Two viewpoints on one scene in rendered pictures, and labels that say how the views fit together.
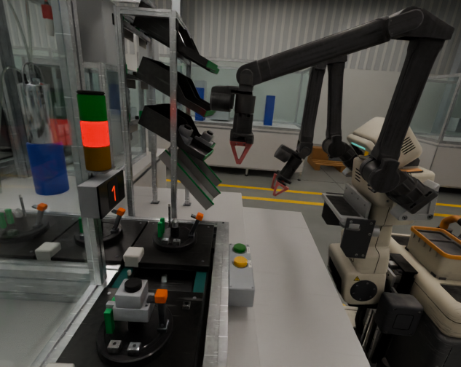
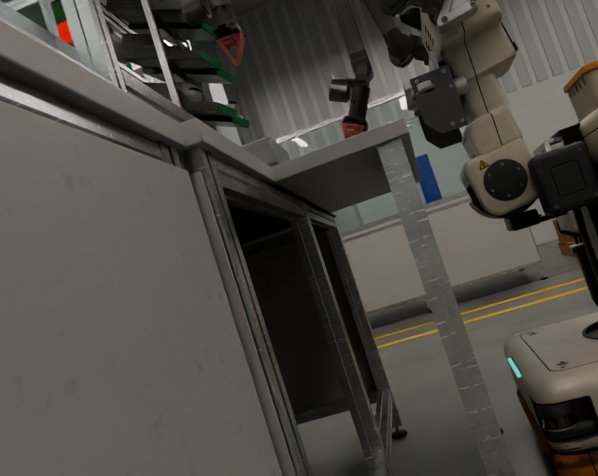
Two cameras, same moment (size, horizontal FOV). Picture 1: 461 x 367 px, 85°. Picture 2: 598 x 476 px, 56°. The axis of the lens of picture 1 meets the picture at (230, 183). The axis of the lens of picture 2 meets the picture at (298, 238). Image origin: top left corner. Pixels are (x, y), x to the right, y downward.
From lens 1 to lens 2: 1.05 m
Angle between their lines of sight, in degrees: 25
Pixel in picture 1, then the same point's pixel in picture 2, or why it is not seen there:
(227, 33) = (320, 115)
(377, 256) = (489, 116)
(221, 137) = (354, 257)
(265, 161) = (455, 267)
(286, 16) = not seen: hidden behind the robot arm
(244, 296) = (261, 149)
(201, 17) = (269, 111)
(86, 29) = not seen: hidden behind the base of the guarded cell
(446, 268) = not seen: outside the picture
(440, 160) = not seen: outside the picture
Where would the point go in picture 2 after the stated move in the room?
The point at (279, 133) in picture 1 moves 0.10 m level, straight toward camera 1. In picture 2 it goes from (457, 205) to (456, 205)
